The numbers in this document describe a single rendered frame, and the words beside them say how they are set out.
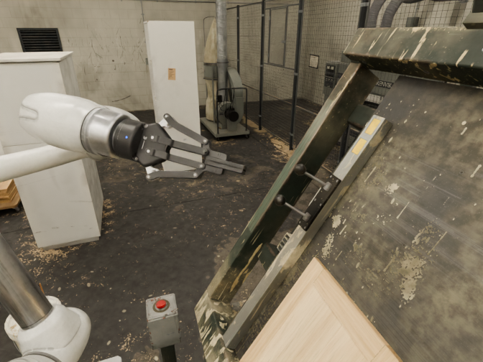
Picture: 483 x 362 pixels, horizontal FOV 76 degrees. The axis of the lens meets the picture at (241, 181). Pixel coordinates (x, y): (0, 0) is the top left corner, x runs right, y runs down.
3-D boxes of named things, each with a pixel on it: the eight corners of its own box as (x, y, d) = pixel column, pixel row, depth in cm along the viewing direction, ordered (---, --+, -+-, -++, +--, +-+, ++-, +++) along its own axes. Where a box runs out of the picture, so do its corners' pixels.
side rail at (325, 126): (226, 293, 143) (205, 288, 137) (369, 76, 118) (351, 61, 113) (230, 303, 137) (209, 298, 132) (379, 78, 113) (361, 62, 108)
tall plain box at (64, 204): (52, 209, 373) (4, 52, 297) (106, 200, 392) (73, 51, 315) (37, 254, 297) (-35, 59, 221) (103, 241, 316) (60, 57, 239)
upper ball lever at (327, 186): (326, 192, 101) (291, 170, 101) (333, 182, 100) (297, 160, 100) (328, 195, 97) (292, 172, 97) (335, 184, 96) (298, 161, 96)
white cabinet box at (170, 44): (159, 159, 518) (143, 21, 429) (194, 155, 536) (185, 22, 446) (164, 173, 467) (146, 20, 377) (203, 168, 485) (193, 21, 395)
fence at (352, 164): (231, 337, 118) (222, 336, 116) (381, 120, 97) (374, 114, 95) (234, 349, 114) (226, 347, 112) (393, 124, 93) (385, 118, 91)
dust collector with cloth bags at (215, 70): (199, 124, 712) (192, 16, 616) (228, 121, 733) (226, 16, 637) (215, 142, 596) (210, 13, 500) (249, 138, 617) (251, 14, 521)
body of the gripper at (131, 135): (139, 121, 62) (182, 132, 61) (128, 161, 62) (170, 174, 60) (119, 110, 55) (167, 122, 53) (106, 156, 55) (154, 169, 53)
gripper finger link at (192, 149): (157, 145, 59) (159, 138, 59) (212, 158, 57) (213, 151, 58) (148, 141, 55) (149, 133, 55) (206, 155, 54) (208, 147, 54)
